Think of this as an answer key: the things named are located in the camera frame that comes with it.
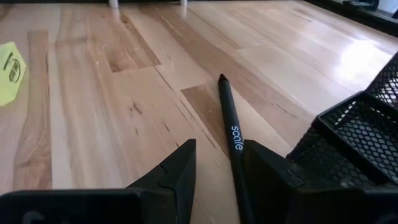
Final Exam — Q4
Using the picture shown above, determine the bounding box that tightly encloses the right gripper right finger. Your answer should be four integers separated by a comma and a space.
242, 139, 308, 224

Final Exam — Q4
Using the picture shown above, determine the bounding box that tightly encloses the small yellow printed pad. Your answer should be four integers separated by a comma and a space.
0, 41, 27, 108

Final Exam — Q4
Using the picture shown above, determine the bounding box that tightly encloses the black mesh desk organizer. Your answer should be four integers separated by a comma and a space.
285, 51, 398, 189

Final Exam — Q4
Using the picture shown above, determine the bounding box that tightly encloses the black pen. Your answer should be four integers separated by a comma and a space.
217, 73, 256, 224

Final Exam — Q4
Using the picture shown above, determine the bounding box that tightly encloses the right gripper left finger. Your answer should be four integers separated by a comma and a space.
126, 138, 197, 224

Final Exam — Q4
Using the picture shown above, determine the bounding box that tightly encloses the black aluminium table frame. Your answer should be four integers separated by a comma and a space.
303, 0, 398, 38

